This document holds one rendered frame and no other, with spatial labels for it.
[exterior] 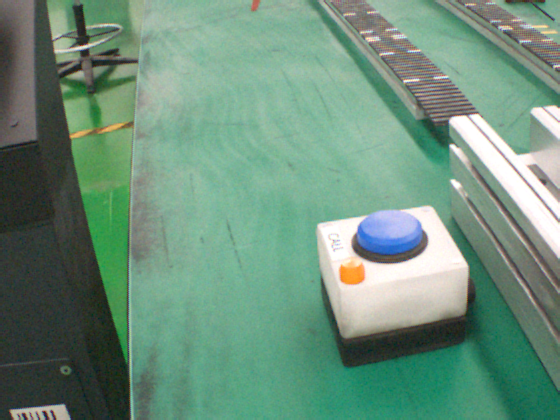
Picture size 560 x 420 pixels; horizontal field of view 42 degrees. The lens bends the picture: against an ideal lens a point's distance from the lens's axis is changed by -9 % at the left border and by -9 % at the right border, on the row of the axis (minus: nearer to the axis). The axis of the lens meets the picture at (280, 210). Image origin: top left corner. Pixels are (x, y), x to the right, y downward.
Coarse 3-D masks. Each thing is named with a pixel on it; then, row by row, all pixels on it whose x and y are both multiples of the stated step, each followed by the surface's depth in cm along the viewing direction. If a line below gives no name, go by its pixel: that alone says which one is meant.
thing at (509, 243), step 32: (480, 128) 56; (544, 128) 56; (480, 160) 52; (512, 160) 51; (544, 160) 57; (480, 192) 53; (512, 192) 47; (544, 192) 46; (480, 224) 54; (512, 224) 48; (544, 224) 43; (480, 256) 55; (512, 256) 48; (544, 256) 42; (512, 288) 49; (544, 288) 43; (544, 320) 43; (544, 352) 44
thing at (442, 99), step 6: (426, 96) 76; (438, 96) 76; (444, 96) 76; (450, 96) 76; (456, 96) 76; (462, 96) 76; (420, 102) 75; (426, 102) 75; (432, 102) 75; (438, 102) 75; (444, 102) 75; (450, 102) 75; (456, 102) 75
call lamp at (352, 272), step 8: (352, 256) 45; (344, 264) 45; (352, 264) 44; (360, 264) 44; (344, 272) 44; (352, 272) 44; (360, 272) 44; (344, 280) 45; (352, 280) 44; (360, 280) 45
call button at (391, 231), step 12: (372, 216) 48; (384, 216) 48; (396, 216) 48; (408, 216) 48; (360, 228) 47; (372, 228) 47; (384, 228) 47; (396, 228) 47; (408, 228) 47; (420, 228) 47; (360, 240) 47; (372, 240) 46; (384, 240) 46; (396, 240) 46; (408, 240) 46; (420, 240) 47; (384, 252) 46; (396, 252) 46
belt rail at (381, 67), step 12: (324, 0) 126; (336, 12) 114; (348, 24) 107; (360, 36) 100; (360, 48) 101; (372, 60) 95; (384, 72) 90; (396, 84) 86; (408, 96) 83; (408, 108) 82; (420, 108) 79
